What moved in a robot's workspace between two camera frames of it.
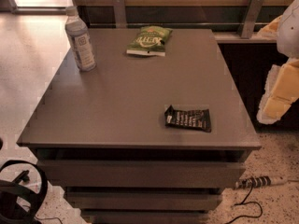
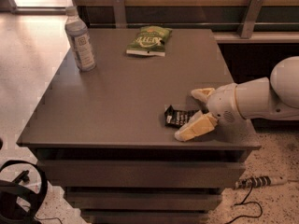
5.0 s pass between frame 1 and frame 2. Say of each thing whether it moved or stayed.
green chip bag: stayed
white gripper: moved
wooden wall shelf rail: stayed
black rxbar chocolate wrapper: stayed
